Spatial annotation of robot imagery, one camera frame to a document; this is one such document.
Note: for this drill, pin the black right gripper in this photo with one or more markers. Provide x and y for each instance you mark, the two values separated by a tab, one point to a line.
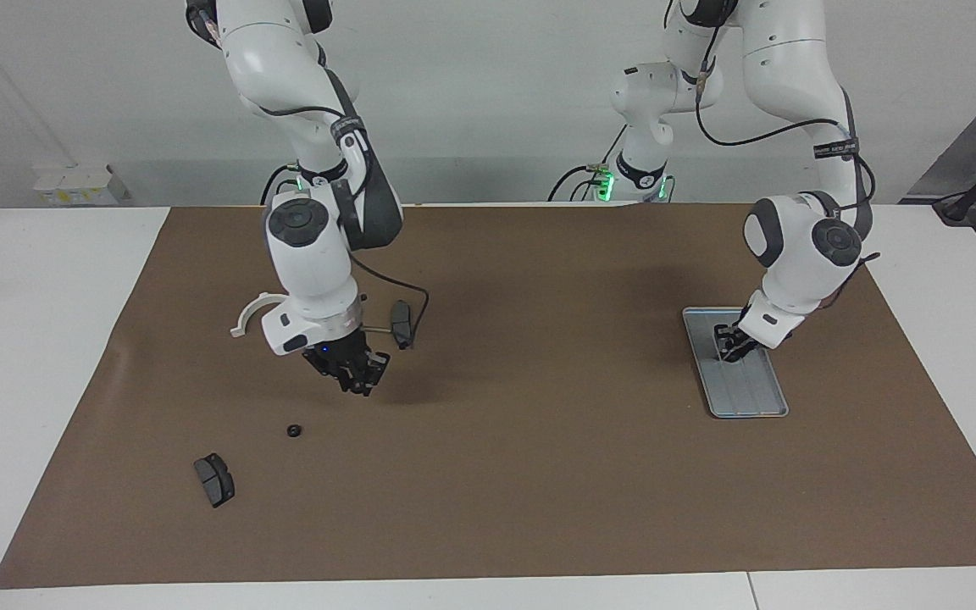
348	360

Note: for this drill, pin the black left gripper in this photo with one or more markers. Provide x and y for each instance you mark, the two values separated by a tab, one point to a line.
742	341

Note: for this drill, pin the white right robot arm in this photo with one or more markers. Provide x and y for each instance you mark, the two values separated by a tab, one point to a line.
310	263

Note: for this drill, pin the slim dark grey brake pad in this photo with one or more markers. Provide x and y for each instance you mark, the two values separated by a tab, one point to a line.
402	326

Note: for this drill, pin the brown paper table mat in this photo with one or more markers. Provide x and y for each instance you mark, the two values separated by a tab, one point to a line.
488	491

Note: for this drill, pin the wide dark grey brake pad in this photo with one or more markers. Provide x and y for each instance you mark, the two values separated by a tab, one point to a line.
215	483

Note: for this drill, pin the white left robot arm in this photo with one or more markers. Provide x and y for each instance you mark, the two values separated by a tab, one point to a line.
801	263

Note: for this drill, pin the silver metal tray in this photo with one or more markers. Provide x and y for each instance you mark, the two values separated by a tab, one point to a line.
751	394

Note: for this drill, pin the white curved plastic bracket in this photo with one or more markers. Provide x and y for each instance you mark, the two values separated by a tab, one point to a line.
242	320

